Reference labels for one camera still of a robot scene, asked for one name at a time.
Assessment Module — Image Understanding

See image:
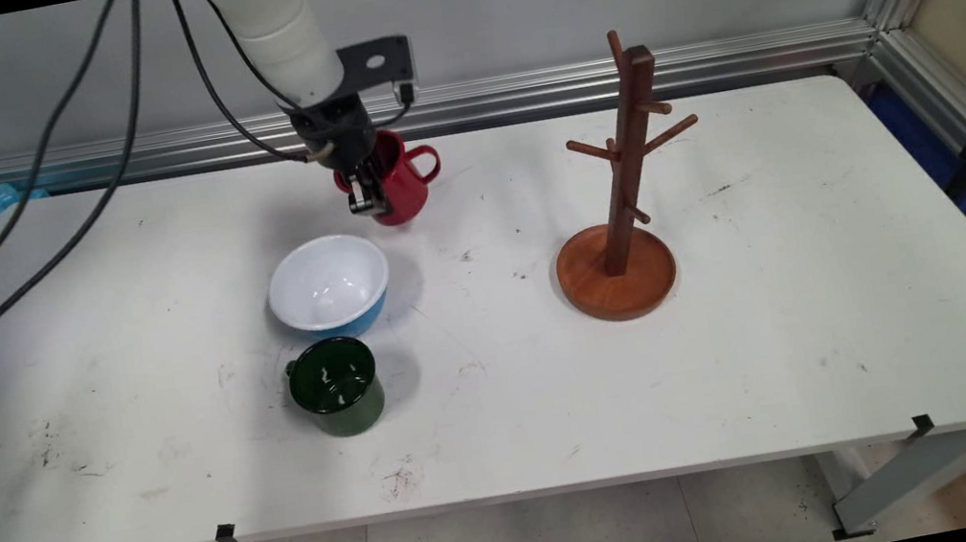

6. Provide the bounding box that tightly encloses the white and blue bowl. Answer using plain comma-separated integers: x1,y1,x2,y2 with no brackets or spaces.
260,227,399,349

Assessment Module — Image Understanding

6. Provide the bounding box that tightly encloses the brown wooden mug tree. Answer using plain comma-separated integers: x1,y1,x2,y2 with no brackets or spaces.
520,19,730,331

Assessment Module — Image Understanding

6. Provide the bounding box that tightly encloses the red enamel mug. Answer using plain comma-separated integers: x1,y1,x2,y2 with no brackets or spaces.
326,120,450,235

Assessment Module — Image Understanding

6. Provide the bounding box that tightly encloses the long black hanging cable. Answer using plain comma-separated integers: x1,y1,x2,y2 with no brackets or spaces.
0,0,194,360
0,0,178,399

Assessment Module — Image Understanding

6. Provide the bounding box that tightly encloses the slanting aluminium side rail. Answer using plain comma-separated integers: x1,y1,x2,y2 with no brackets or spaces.
834,18,966,306

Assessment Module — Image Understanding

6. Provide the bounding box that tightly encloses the long horizontal aluminium rail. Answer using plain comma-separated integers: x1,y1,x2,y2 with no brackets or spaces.
0,15,883,205

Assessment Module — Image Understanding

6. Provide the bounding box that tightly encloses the dark green enamel mug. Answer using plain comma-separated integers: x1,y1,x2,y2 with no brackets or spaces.
281,330,391,446

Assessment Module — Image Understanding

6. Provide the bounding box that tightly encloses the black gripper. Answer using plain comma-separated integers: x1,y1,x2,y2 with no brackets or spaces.
284,85,391,228

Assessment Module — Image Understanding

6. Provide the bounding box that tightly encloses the grey metal table leg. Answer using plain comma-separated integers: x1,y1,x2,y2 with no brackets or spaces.
812,427,966,542

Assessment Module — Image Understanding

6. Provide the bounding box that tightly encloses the black camera cable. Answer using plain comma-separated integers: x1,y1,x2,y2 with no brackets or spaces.
193,0,421,154

